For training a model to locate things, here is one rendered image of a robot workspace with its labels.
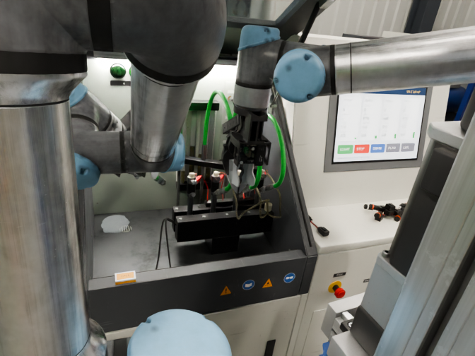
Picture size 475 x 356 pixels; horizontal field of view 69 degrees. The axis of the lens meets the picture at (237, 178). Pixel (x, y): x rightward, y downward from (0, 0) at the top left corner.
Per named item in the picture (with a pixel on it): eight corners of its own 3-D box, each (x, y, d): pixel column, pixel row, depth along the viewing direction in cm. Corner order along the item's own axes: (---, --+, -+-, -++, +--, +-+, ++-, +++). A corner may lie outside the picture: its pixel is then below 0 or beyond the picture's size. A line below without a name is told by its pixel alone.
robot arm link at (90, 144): (121, 168, 55) (119, 114, 60) (42, 171, 52) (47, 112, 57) (122, 191, 62) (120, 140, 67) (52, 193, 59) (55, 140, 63)
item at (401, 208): (378, 227, 120) (382, 213, 118) (359, 211, 129) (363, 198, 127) (427, 220, 128) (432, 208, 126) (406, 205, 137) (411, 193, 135)
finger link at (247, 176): (244, 202, 79) (249, 165, 75) (235, 190, 83) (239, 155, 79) (256, 201, 80) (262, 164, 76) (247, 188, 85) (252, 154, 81)
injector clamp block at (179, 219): (176, 259, 116) (177, 222, 110) (171, 241, 125) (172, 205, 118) (268, 247, 128) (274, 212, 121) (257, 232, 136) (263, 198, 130)
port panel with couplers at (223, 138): (220, 161, 139) (227, 83, 126) (218, 158, 142) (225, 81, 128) (250, 160, 144) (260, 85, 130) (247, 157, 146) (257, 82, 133)
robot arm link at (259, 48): (281, 30, 61) (235, 23, 63) (272, 92, 66) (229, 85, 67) (288, 28, 68) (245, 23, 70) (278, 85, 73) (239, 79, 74)
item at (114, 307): (92, 335, 92) (87, 290, 85) (92, 322, 95) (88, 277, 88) (297, 295, 113) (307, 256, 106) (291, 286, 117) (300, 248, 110)
